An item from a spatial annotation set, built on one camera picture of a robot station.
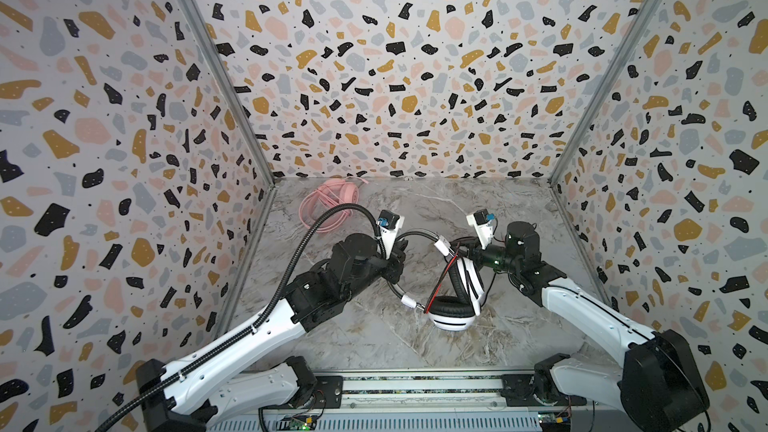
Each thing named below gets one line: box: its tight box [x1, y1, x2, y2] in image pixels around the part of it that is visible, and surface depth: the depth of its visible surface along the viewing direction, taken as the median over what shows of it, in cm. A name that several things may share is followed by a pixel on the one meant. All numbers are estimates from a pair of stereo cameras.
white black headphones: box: [387, 230, 486, 332], surface depth 60 cm
